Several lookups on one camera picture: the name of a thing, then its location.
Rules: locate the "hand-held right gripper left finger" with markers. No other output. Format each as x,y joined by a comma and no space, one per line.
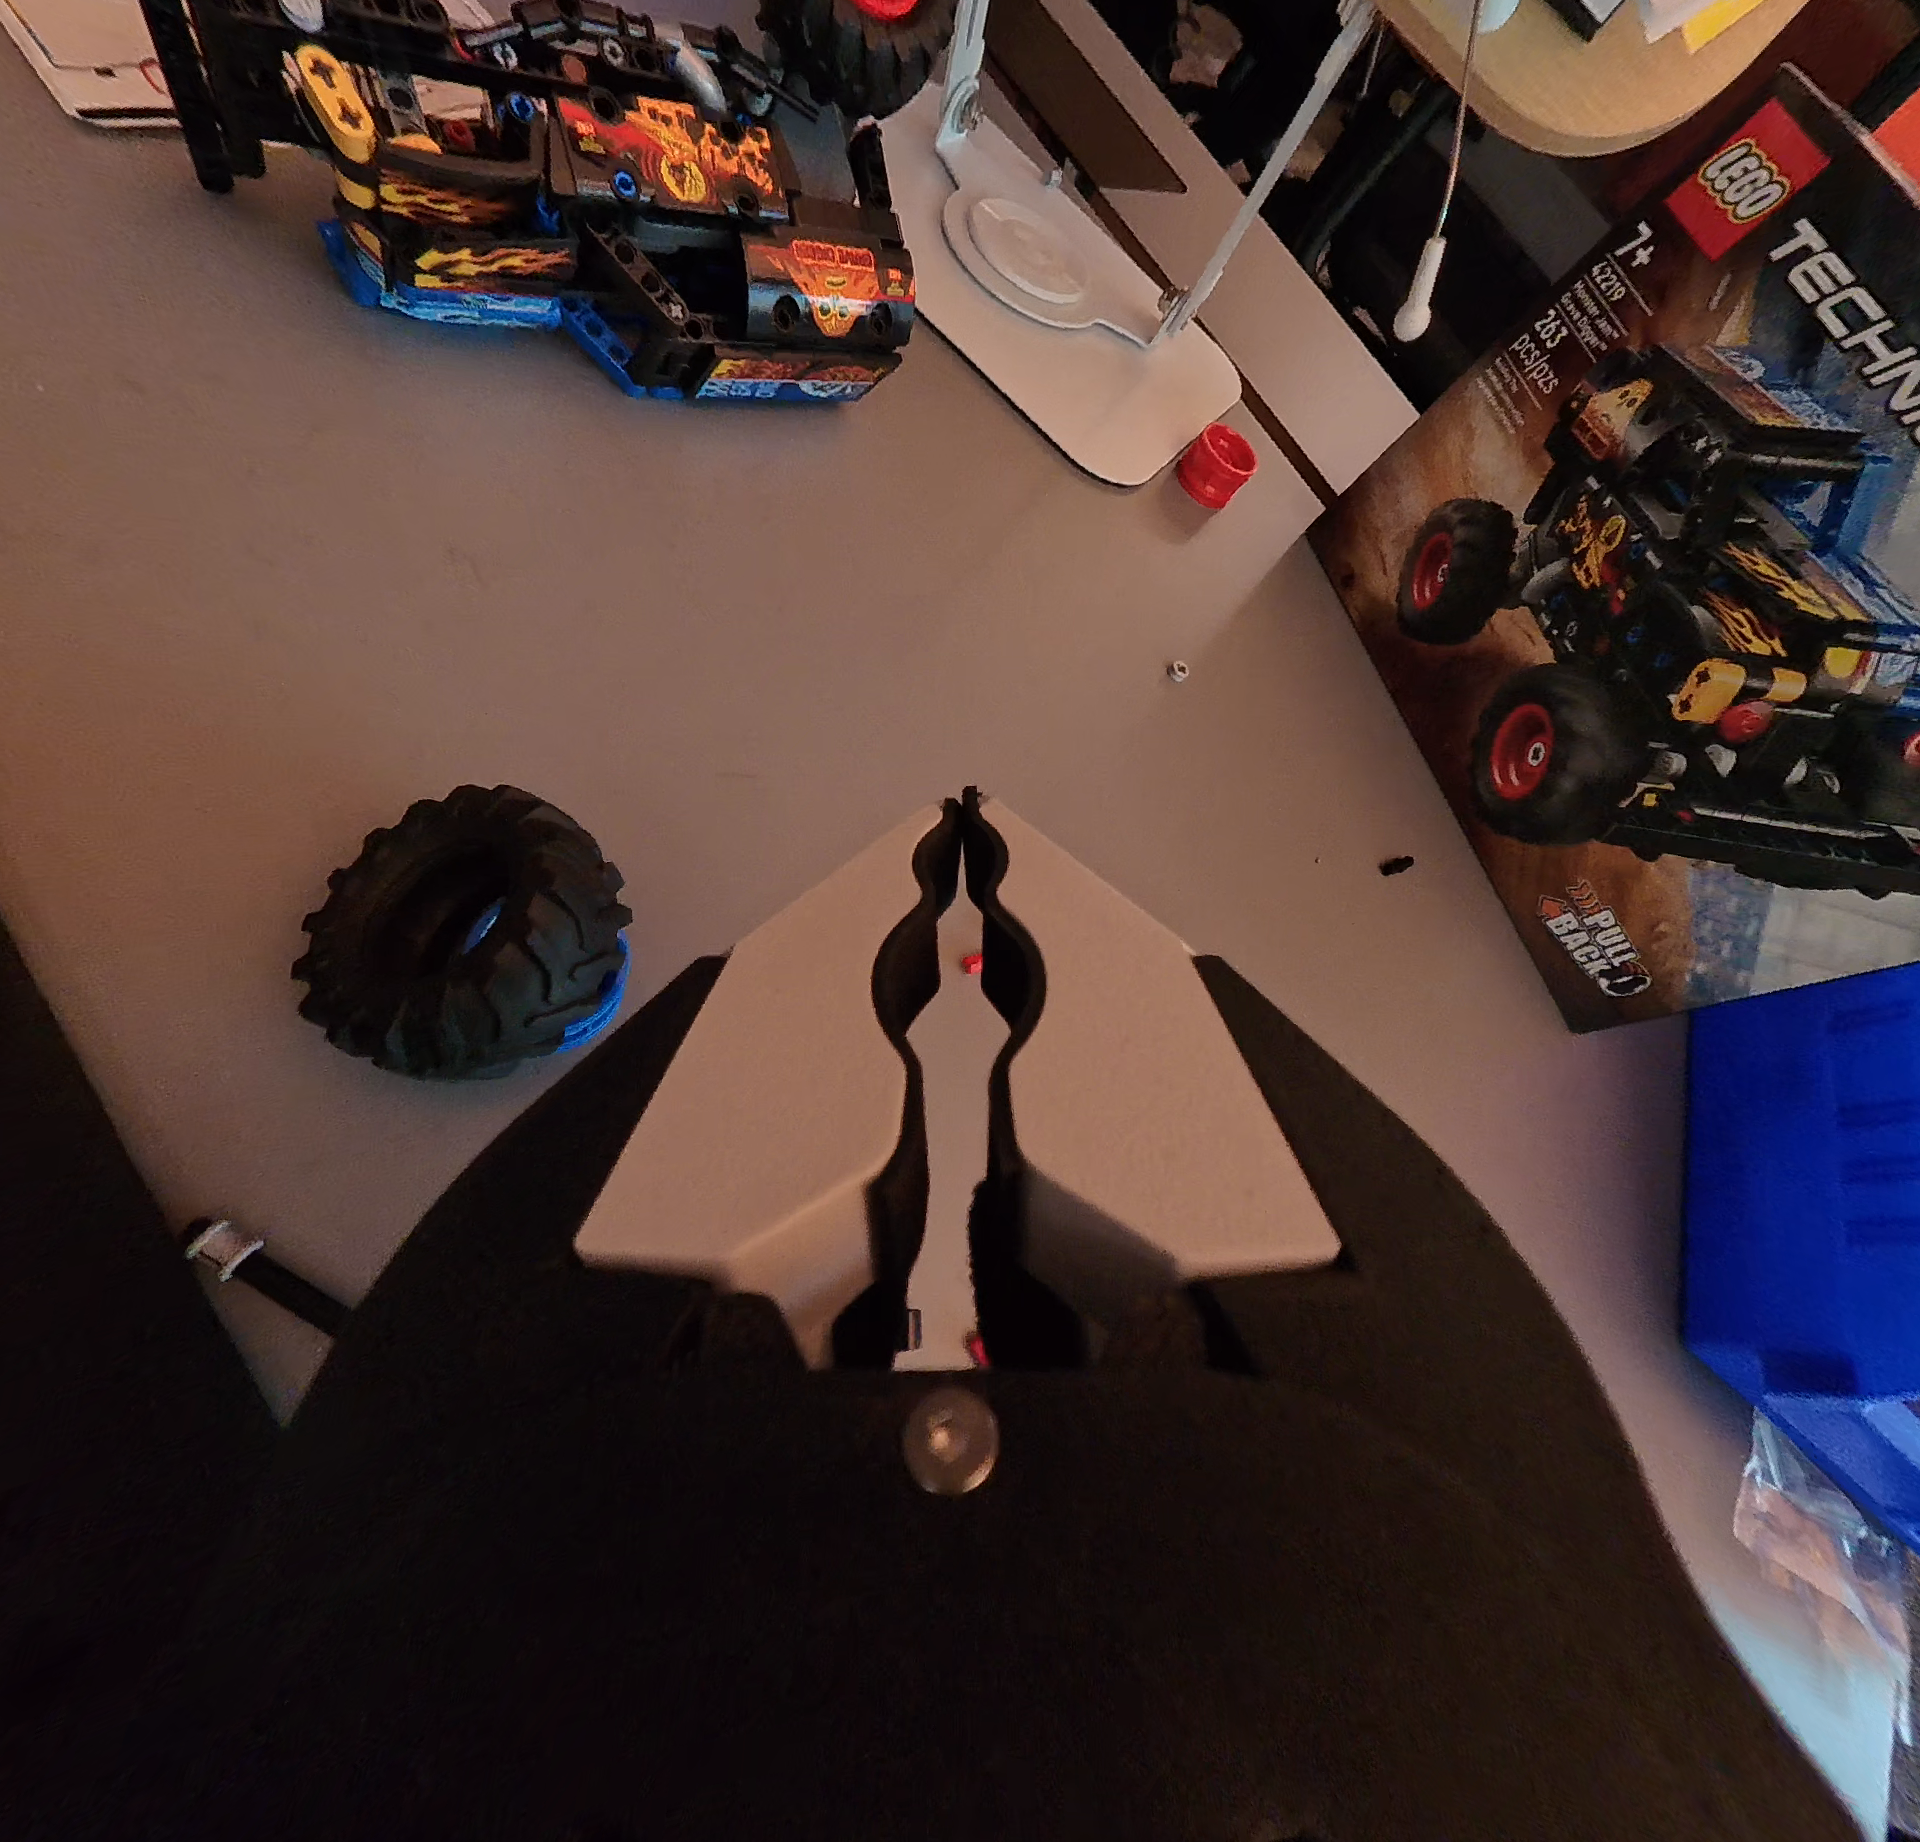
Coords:
754,1122

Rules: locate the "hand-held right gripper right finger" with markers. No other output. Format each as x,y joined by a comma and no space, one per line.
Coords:
1173,1122

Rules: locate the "blue toy wheel rim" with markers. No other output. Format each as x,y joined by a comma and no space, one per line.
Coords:
589,1010

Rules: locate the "black toy tire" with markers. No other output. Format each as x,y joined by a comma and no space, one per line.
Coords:
410,973

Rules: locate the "Lego monster truck model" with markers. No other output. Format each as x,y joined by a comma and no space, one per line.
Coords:
168,69

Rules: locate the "grey desk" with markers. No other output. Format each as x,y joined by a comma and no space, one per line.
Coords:
754,599

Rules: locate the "black toy axle grey end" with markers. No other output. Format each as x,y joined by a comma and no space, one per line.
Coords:
229,1251

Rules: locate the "blue storage bin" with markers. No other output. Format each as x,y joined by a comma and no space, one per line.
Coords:
1817,1196

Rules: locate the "red toy wheel rim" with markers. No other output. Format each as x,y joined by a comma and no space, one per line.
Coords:
1210,463

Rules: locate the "toy truck cardboard box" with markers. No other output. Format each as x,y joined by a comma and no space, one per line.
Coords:
1649,638

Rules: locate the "clear bag of toy parts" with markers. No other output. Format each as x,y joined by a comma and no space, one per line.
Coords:
1800,1543

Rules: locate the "light wooden table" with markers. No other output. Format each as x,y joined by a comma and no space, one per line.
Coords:
1575,103

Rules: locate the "white sticker sheet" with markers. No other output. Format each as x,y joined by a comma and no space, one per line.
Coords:
57,59

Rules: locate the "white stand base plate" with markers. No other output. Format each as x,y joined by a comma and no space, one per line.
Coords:
1112,386

